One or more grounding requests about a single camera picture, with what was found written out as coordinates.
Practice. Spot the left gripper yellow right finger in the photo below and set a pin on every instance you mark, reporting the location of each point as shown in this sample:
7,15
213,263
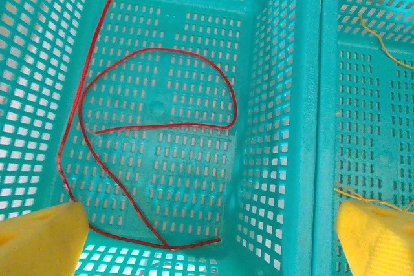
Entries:
378,243

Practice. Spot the teal plastic basket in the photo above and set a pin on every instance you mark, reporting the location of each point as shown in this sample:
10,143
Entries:
330,159
307,127

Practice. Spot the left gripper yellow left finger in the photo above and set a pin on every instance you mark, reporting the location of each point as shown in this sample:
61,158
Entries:
39,243

